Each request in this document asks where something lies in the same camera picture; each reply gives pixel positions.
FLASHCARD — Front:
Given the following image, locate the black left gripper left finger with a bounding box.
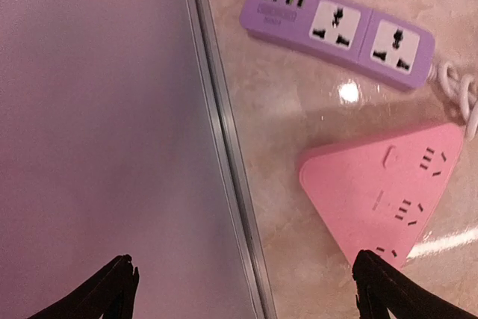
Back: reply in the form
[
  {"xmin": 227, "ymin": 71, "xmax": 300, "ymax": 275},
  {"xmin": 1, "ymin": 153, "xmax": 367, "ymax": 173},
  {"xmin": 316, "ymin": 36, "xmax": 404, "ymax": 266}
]
[{"xmin": 32, "ymin": 254, "xmax": 139, "ymax": 319}]

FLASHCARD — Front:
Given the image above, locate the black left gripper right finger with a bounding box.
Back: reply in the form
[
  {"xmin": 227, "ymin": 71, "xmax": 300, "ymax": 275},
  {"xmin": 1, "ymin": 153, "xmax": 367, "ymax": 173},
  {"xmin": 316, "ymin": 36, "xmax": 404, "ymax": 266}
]
[{"xmin": 353, "ymin": 250, "xmax": 476, "ymax": 319}]

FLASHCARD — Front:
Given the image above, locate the pink triangular power strip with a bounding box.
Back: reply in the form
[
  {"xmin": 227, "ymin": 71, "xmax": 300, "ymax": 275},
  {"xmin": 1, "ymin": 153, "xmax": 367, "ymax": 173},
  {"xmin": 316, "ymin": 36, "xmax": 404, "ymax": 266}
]
[{"xmin": 298, "ymin": 123, "xmax": 464, "ymax": 269}]

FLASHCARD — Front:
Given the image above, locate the purple power strip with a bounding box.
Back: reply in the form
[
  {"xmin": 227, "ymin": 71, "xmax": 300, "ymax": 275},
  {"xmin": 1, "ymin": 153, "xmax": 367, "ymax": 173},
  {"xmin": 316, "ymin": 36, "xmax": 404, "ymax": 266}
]
[{"xmin": 239, "ymin": 0, "xmax": 435, "ymax": 91}]

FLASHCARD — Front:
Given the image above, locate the aluminium frame post left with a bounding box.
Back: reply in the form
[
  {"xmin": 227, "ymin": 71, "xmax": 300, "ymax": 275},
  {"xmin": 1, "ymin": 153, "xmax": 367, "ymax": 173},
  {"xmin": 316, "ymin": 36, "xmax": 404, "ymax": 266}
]
[{"xmin": 186, "ymin": 0, "xmax": 277, "ymax": 318}]

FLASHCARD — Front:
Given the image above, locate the white coiled cable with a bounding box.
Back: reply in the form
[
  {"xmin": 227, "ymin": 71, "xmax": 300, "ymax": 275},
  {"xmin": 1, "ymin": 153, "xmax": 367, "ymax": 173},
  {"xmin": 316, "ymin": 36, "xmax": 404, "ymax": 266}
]
[{"xmin": 426, "ymin": 60, "xmax": 478, "ymax": 140}]

